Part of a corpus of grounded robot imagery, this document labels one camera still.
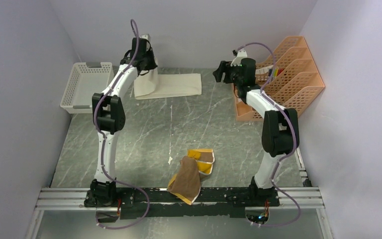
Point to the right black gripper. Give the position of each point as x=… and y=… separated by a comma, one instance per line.
x=224, y=67

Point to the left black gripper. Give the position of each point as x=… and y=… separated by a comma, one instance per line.
x=151, y=52

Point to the cream white towel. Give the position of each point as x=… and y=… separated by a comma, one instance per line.
x=152, y=85

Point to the white plastic basket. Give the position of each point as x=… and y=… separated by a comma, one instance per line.
x=86, y=79

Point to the orange file organizer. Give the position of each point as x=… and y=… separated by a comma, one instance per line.
x=296, y=87

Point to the brown yellow towel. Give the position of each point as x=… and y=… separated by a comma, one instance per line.
x=194, y=168

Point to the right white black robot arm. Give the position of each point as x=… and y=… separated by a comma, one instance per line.
x=279, y=136

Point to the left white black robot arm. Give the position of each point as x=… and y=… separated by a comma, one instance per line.
x=109, y=119

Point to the coloured marker pens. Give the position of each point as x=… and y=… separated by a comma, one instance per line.
x=273, y=73

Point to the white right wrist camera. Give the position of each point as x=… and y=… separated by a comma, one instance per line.
x=239, y=56

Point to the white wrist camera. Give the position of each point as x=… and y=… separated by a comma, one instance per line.
x=239, y=56
x=147, y=39

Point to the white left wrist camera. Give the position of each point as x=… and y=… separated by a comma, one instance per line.
x=147, y=39

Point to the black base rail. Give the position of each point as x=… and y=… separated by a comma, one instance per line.
x=158, y=202

